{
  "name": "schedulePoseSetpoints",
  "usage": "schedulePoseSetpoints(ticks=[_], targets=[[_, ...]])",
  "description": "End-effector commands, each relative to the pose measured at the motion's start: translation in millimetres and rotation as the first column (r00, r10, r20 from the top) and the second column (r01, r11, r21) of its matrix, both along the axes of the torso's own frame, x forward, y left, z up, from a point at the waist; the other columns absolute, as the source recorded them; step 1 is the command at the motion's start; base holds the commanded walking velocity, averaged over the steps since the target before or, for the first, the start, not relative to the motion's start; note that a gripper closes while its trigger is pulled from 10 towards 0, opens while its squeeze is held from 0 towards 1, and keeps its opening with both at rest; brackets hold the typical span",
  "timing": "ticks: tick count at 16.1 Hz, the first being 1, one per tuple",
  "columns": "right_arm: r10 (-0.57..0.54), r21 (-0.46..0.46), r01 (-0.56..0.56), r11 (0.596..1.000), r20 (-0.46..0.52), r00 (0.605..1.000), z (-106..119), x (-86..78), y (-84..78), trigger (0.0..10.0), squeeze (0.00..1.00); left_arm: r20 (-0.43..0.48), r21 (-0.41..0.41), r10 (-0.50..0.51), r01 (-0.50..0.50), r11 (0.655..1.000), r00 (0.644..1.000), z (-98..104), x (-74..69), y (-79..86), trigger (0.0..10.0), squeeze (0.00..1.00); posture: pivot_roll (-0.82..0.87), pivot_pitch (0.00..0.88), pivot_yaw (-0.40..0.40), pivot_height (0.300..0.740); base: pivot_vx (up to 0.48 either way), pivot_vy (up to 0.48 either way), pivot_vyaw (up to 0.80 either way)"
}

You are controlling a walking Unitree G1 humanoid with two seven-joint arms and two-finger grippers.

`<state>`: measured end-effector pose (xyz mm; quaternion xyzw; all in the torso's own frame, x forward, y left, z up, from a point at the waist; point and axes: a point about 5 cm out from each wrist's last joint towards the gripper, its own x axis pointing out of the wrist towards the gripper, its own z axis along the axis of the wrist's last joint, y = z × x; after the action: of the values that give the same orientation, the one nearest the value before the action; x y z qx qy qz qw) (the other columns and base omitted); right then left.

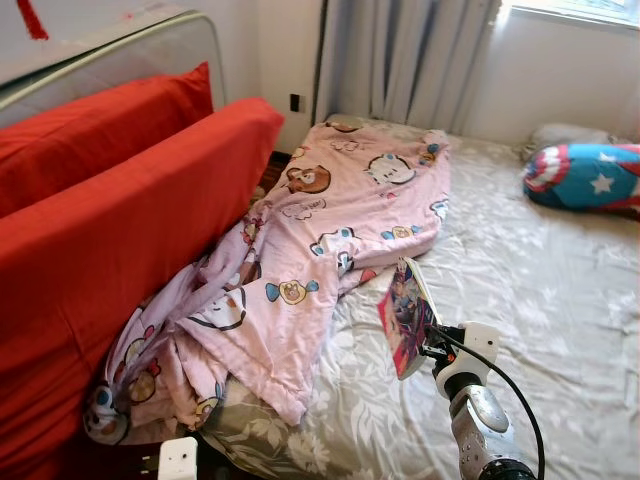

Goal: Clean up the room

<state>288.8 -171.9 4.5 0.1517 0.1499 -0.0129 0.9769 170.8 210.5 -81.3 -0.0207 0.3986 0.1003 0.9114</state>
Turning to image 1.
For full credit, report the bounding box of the colourful comic book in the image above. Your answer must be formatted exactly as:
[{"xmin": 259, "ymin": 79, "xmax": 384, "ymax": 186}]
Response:
[{"xmin": 377, "ymin": 257, "xmax": 443, "ymax": 381}]

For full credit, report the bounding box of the pink cartoon blanket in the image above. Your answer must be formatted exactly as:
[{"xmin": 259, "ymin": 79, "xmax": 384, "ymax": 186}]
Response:
[{"xmin": 82, "ymin": 118, "xmax": 453, "ymax": 446}]

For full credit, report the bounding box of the bed with grey floral sheet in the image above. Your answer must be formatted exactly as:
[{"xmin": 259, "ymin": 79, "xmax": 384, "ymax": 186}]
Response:
[{"xmin": 195, "ymin": 115, "xmax": 640, "ymax": 480}]

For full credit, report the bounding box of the star striped bolster pillow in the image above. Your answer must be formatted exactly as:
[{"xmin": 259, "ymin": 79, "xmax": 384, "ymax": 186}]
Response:
[{"xmin": 522, "ymin": 142, "xmax": 640, "ymax": 213}]

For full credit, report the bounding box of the grey curtain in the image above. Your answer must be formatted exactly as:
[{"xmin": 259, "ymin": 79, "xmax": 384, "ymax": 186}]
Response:
[{"xmin": 315, "ymin": 0, "xmax": 501, "ymax": 136}]

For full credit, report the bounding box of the large red cushion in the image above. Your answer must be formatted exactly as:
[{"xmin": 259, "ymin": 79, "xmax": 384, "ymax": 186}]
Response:
[{"xmin": 0, "ymin": 97, "xmax": 286, "ymax": 480}]

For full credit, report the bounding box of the bright window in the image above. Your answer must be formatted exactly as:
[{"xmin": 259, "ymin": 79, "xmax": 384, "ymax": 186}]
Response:
[{"xmin": 505, "ymin": 0, "xmax": 640, "ymax": 26}]

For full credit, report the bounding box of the red wall tassel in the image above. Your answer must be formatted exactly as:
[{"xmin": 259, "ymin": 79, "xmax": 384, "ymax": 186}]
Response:
[{"xmin": 15, "ymin": 0, "xmax": 49, "ymax": 41}]

